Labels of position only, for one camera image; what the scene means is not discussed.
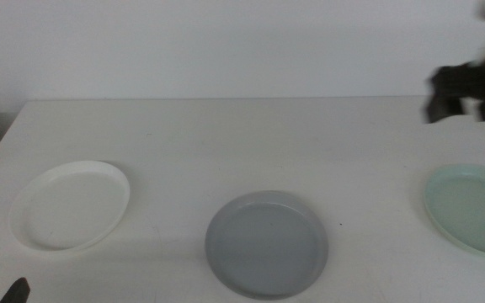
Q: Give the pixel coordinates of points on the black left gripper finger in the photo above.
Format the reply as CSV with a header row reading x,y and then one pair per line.
x,y
17,292

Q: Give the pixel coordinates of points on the white shallow bowl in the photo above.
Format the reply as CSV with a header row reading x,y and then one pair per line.
x,y
70,206

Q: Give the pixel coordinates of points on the mint green shallow bowl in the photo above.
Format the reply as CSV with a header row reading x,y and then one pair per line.
x,y
474,210

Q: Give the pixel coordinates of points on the grey shallow bowl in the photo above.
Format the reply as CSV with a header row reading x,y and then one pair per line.
x,y
265,246

